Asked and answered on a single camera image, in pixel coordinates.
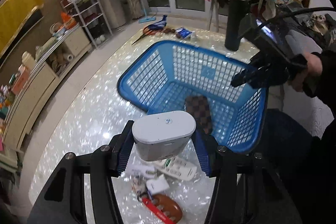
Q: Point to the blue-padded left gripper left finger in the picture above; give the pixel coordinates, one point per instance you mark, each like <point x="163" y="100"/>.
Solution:
<point x="121" y="145"/>

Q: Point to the red-handled scissors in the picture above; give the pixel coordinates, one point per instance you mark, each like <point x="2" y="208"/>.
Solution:
<point x="147" y="31"/>

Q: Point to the black cylinder post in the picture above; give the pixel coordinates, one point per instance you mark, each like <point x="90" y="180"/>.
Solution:
<point x="236" y="12"/>

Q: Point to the white TV remote control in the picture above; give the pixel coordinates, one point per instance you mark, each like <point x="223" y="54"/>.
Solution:
<point x="176" y="167"/>

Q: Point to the person's right hand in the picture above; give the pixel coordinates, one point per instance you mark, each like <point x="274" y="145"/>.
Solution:
<point x="313" y="68"/>

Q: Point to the brown dried dates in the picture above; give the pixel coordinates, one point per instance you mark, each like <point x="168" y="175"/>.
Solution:
<point x="171" y="31"/>

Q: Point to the cream TV cabinet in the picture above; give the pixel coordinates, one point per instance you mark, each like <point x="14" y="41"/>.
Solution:
<point x="45" y="77"/>

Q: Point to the small white box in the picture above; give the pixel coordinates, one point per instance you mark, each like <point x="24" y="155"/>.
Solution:
<point x="157" y="185"/>

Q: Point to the blue floor mop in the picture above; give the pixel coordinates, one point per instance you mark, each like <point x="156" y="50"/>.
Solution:
<point x="146" y="17"/>

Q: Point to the brown checkered wallet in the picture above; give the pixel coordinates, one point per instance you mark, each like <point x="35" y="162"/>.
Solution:
<point x="199" y="108"/>

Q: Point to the brown wooden comb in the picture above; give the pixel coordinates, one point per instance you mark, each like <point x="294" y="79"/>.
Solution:
<point x="168" y="207"/>

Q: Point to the blue plastic mesh basket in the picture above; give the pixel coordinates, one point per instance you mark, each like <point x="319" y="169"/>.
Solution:
<point x="168" y="72"/>

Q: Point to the yellow cloth cover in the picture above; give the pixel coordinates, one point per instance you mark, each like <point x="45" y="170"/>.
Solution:
<point x="14" y="15"/>

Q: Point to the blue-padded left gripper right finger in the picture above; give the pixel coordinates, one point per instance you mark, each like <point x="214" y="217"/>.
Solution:
<point x="206" y="149"/>

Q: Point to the blue tissue packet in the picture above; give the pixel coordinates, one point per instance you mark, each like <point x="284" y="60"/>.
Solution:
<point x="183" y="33"/>

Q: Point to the white metal shelf rack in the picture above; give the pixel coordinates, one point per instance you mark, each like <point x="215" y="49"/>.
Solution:
<point x="91" y="17"/>

